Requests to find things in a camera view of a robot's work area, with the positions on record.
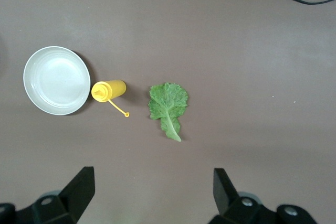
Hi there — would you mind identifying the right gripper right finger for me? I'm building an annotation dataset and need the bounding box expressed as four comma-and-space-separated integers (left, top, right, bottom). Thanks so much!
208, 168, 279, 224

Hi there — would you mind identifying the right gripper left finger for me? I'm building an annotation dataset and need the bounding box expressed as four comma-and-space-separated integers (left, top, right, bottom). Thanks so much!
15, 166, 95, 224

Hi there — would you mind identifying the yellow squeeze bottle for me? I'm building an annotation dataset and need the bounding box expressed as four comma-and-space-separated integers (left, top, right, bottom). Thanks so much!
91, 79, 130, 118

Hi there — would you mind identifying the green lettuce leaf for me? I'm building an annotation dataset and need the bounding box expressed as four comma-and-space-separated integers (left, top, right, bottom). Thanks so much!
148, 82, 189, 143

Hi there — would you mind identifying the beige round plate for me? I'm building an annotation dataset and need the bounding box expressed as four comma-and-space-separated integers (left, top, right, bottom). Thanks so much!
23, 46, 91, 116

